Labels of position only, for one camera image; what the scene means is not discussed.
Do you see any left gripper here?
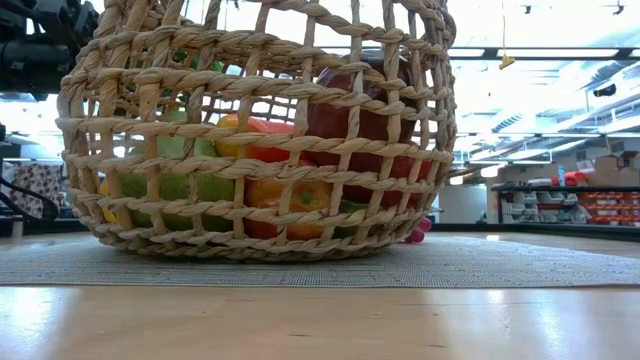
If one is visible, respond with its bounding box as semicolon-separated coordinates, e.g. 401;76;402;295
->
0;0;100;101

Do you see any yellow bell pepper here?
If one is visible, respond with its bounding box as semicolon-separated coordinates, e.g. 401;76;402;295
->
98;178;121;225

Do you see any green pear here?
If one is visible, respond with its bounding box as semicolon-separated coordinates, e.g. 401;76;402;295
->
119;112;237;234

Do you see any red and yellow apple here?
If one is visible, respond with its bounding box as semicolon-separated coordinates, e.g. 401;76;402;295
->
243;177;334;241

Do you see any dark red apple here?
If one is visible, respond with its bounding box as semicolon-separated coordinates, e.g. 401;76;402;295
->
305;49;417;169

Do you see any green pea pod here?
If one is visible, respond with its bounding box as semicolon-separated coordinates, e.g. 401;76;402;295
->
332;198;396;239

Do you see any woven straw basket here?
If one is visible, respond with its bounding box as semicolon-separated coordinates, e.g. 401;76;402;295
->
53;0;459;264

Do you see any patterned fabric bag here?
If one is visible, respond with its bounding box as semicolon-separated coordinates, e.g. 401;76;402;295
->
9;163;64;219

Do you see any green leafy plant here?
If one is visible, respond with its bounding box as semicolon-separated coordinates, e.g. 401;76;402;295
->
169;47;226;74

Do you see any purple grape bunch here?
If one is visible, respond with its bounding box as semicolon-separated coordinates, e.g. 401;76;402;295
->
404;215;433;245

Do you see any yellow hanging plug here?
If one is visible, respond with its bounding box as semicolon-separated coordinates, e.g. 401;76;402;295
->
498;0;516;71

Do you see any grey woven placemat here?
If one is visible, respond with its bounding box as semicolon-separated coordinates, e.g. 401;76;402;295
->
0;234;640;289

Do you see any small parts bin shelf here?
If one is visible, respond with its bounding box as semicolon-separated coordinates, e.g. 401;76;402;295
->
492;183;640;226

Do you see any red container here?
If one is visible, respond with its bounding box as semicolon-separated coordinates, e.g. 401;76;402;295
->
552;170;591;187

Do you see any cardboard boxes stack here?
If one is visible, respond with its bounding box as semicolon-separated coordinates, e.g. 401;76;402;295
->
592;152;640;189

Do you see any black curved strap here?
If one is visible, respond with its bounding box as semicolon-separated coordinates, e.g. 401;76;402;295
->
0;174;60;224

